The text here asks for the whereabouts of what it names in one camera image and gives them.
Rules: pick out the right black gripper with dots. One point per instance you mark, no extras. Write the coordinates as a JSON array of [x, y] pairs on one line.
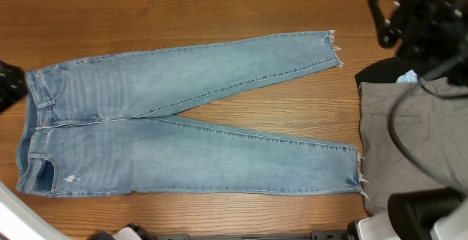
[[428, 16]]

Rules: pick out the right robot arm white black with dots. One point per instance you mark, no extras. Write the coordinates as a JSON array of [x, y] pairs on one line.
[[439, 213]]

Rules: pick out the grey folded trousers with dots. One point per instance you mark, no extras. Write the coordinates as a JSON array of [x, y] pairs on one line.
[[432, 128]]

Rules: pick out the black folded garment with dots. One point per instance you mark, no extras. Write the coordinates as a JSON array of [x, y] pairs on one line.
[[392, 70]]

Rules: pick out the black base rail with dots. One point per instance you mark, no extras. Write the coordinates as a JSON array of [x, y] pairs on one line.
[[248, 236]]

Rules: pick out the light blue denim jeans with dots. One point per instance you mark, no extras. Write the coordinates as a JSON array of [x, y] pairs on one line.
[[112, 125]]

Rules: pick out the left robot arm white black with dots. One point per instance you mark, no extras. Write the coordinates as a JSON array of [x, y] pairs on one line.
[[18, 221]]

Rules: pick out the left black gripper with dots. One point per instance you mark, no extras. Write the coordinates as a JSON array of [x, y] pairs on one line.
[[12, 89]]

